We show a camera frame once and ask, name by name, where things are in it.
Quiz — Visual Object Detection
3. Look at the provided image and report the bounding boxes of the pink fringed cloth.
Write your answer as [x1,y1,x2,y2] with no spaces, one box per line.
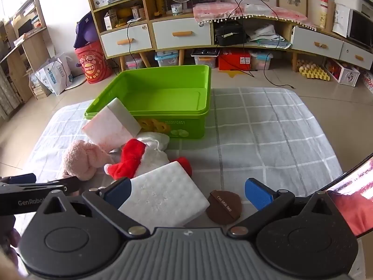
[193,2,317,30]

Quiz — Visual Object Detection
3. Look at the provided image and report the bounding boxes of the person's red clothing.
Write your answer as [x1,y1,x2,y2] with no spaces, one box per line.
[329,157,373,238]

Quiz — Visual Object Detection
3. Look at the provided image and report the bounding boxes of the white cabinet drawer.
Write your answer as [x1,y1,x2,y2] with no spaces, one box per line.
[100,23,152,58]
[339,42,373,70]
[152,17,212,50]
[291,26,344,59]

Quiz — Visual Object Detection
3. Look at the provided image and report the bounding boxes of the red printed storage bucket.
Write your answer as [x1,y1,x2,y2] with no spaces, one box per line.
[74,41,113,84]

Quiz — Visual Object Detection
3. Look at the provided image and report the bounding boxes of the microwave oven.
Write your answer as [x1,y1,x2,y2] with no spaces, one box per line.
[347,9,373,49]

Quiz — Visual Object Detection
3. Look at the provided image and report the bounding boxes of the clear box with blue lid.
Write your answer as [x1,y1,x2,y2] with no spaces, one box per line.
[154,51,179,67]

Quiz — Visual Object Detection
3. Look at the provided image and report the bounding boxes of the person's left hand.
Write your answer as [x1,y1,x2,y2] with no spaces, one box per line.
[0,216,21,266]

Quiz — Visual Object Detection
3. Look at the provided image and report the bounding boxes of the grey checkered blanket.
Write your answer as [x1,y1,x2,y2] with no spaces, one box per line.
[17,87,344,240]

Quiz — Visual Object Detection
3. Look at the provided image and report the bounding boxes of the black case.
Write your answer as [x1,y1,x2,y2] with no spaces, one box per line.
[214,20,247,46]

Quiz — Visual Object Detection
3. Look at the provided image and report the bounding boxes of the wooden bookshelf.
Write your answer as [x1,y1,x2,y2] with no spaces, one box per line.
[0,0,53,114]

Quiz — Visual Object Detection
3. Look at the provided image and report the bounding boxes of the wooden cabinet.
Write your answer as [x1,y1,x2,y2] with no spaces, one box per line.
[86,0,373,73]

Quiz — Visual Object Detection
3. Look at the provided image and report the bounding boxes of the clear storage box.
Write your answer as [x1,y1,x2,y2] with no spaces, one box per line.
[249,51,273,70]

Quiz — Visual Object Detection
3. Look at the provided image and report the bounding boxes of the white cloth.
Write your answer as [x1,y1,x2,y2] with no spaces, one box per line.
[137,132,170,152]

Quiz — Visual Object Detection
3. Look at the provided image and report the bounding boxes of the red white santa plush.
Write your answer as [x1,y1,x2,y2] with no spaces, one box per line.
[104,138,193,180]

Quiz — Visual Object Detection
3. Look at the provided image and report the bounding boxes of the folded clothes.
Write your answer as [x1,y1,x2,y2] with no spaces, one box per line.
[246,25,292,49]

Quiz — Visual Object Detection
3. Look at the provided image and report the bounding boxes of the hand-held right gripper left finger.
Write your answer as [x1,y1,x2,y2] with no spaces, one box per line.
[34,177,152,237]

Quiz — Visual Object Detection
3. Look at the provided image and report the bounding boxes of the red white tube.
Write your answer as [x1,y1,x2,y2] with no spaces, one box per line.
[319,0,328,30]

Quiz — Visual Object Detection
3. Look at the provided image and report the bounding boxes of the clear box with black lid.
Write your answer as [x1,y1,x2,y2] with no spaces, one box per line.
[191,48,220,69]

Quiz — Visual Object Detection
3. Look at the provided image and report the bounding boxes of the black power cable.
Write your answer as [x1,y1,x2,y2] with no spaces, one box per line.
[126,20,142,69]

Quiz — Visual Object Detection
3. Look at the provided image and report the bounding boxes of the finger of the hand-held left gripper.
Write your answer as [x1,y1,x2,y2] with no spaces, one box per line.
[38,176,80,196]
[0,173,37,185]

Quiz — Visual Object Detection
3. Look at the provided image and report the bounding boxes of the yellow egg tray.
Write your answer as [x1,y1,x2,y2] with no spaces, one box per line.
[297,59,331,81]

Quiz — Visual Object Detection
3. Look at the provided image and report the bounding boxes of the green plastic box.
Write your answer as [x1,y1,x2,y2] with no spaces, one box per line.
[84,65,212,140]

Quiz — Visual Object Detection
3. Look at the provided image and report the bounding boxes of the brown powder puff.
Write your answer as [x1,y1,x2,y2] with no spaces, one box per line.
[206,189,242,225]

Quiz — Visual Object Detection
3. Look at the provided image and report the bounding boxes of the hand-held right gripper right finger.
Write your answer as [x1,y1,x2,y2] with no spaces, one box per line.
[228,177,340,237]

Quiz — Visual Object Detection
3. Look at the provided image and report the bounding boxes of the white shopping bag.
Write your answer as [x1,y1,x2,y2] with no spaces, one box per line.
[35,53,73,95]

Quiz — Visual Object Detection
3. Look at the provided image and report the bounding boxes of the white sponge block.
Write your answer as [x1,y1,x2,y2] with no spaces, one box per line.
[82,97,142,154]
[118,160,210,228]

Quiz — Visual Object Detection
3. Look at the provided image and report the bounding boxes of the pink plush toy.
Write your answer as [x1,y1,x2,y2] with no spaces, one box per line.
[62,139,113,181]

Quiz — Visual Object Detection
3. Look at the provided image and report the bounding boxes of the white printed box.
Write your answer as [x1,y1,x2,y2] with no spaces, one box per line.
[325,58,362,87]

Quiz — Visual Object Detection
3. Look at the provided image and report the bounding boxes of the red box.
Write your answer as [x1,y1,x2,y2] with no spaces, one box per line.
[218,49,251,71]

